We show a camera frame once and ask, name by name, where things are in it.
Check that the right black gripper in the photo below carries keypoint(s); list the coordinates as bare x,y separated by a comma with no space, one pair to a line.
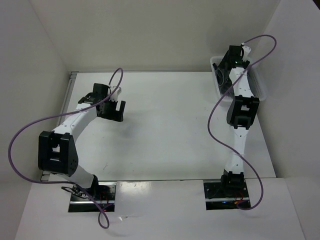
225,59

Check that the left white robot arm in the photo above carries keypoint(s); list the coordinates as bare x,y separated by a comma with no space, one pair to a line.
57,153

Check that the white plastic basket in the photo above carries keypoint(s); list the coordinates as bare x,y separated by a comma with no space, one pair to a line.
256,83

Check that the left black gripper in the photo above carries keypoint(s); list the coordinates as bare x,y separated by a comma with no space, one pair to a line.
117,117

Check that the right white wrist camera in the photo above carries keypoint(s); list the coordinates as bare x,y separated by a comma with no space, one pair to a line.
246,52

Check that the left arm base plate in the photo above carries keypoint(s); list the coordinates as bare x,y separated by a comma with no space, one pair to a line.
80,203

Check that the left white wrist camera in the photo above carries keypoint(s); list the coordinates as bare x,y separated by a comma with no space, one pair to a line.
114,93

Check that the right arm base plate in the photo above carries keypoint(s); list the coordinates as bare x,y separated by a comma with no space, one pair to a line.
216,198

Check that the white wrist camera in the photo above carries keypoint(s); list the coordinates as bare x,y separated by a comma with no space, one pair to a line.
246,52
114,93

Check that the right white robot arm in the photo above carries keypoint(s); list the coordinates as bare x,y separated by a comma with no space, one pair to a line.
232,79

